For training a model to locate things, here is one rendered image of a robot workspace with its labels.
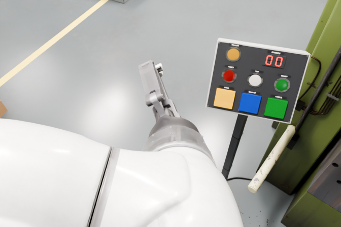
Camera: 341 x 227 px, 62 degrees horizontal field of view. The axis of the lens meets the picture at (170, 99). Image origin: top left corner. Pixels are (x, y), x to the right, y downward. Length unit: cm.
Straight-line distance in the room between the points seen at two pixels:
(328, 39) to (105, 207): 118
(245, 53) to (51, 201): 99
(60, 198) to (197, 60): 269
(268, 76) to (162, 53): 190
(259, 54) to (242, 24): 231
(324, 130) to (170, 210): 142
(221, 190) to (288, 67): 93
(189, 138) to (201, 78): 236
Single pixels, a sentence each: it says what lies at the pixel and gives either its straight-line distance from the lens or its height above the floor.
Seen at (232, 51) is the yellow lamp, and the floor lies 117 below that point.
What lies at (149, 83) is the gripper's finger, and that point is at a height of 156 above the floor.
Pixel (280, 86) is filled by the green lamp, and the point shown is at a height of 108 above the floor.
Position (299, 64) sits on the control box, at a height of 116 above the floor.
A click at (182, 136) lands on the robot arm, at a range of 33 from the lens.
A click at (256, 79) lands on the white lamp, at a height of 109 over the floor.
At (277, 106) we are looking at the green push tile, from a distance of 118.
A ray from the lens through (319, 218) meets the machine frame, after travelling 182.
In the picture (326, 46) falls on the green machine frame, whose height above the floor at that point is 114.
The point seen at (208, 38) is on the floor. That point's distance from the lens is 315.
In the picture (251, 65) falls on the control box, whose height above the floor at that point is 114.
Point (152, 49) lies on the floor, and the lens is 299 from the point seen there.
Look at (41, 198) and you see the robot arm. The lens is 23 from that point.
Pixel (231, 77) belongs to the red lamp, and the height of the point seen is 109.
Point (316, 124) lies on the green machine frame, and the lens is 159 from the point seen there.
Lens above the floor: 187
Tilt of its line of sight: 49 degrees down
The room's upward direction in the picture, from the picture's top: straight up
